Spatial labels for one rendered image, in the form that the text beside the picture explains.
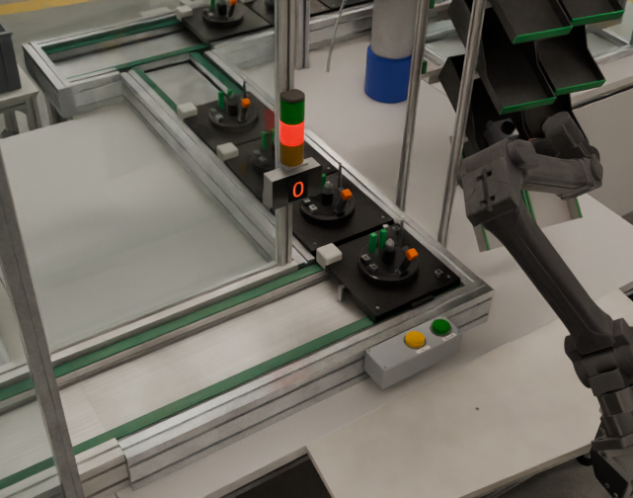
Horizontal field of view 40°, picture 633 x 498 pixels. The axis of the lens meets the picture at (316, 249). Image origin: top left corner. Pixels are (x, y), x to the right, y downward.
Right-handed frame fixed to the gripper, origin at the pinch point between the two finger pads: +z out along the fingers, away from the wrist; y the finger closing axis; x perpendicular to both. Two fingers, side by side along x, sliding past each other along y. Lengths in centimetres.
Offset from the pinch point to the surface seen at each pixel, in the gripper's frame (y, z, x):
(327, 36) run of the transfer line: -3, 135, -27
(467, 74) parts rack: 12.1, 5.4, -16.7
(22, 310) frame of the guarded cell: 105, -37, 9
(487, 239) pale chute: 5.1, 10.4, 20.8
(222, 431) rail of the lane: 73, -5, 48
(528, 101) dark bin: 0.5, 0.4, -10.5
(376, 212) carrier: 21.6, 35.6, 16.8
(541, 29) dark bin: 1.9, -6.5, -25.1
